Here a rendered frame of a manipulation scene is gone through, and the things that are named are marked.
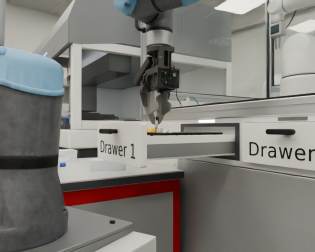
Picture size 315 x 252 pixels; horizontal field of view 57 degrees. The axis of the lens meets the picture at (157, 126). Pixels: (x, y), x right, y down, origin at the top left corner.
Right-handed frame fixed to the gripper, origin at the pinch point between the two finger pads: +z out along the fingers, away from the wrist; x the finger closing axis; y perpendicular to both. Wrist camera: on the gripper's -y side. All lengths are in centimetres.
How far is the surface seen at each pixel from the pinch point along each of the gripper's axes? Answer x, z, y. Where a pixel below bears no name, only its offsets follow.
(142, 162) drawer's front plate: -9.9, 10.8, 11.5
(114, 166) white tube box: -1.5, 16.0, -25.8
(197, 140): 8.4, 5.7, 9.4
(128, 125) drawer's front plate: -10.7, 2.0, 5.1
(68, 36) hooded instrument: -4, -47, -83
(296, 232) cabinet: 23.2, 27.6, 29.0
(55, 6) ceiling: 51, -190, -395
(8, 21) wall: -11, -162, -422
